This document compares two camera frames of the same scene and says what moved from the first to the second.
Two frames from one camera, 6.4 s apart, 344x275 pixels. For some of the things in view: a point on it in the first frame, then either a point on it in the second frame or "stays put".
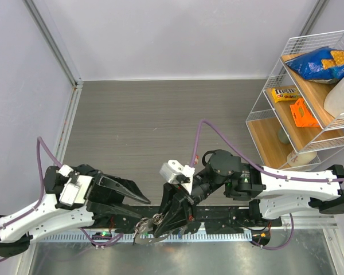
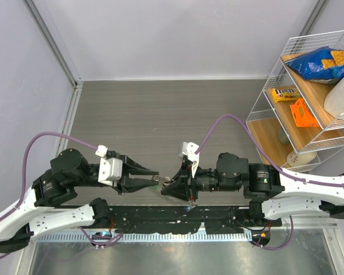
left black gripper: (100, 194) -> (129, 183)
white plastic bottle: (340, 98) stays put
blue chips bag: (323, 65) stays put
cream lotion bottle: (294, 158) stays put
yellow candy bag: (284, 94) stays put
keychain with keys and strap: (144, 226) -> (167, 181)
